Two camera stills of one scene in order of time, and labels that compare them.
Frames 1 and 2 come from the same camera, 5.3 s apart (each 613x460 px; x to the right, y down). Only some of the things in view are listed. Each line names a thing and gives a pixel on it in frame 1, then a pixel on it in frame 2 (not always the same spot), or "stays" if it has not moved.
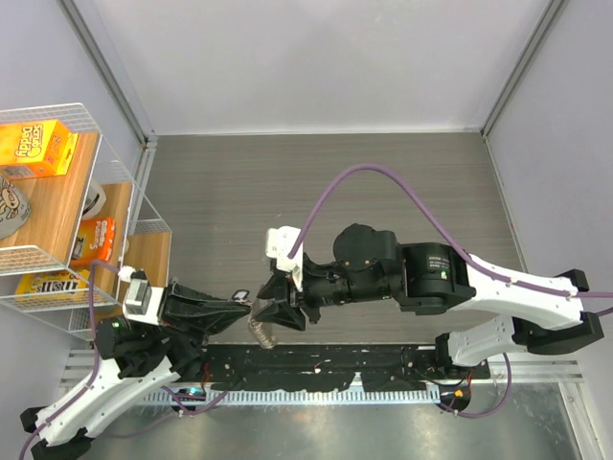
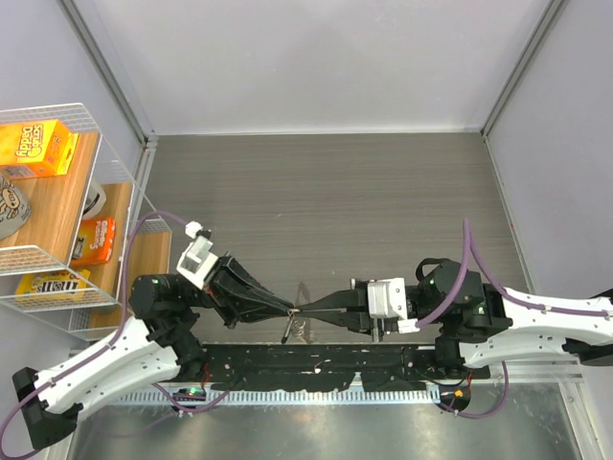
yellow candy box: (52, 287) stays
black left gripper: (195, 313) → (238, 292)
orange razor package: (94, 242) stays
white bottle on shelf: (95, 201) stays
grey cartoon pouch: (14, 210) stays
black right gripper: (282, 287) → (356, 300)
